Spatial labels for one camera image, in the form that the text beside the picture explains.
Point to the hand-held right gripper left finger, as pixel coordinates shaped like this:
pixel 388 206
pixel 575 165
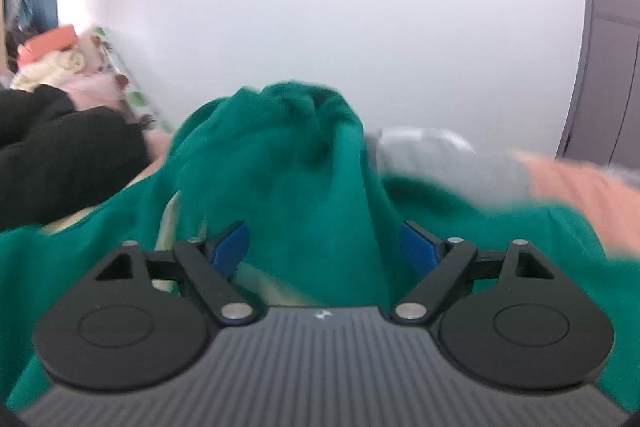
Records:
pixel 230 249

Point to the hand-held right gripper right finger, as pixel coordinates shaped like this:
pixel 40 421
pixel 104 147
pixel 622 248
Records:
pixel 419 249

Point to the green printed sweatshirt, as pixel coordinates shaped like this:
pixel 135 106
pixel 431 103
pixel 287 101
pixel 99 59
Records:
pixel 300 167

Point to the patchwork bed sheet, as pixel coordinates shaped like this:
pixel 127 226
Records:
pixel 575 187

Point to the black padded jacket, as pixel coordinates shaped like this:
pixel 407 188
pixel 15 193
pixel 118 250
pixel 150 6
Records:
pixel 65 157

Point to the pink box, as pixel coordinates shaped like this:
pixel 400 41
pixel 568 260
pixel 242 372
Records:
pixel 50 43

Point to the grey door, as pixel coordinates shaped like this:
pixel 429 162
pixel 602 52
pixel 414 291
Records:
pixel 615 32

